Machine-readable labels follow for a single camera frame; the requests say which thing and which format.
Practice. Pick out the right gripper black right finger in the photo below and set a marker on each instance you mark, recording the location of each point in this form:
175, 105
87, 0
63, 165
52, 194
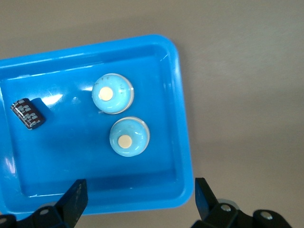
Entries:
205, 199

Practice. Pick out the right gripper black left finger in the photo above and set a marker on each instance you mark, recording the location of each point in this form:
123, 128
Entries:
71, 202

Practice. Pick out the light blue call bell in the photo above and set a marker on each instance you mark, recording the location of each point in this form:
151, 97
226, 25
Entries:
111, 104
133, 133

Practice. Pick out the small black connector block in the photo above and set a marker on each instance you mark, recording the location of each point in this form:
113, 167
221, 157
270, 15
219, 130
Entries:
27, 114

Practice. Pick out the blue plastic tray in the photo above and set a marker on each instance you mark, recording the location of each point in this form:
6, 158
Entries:
71, 154

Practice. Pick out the brown table cover mat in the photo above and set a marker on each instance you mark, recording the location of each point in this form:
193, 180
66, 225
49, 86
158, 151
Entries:
237, 71

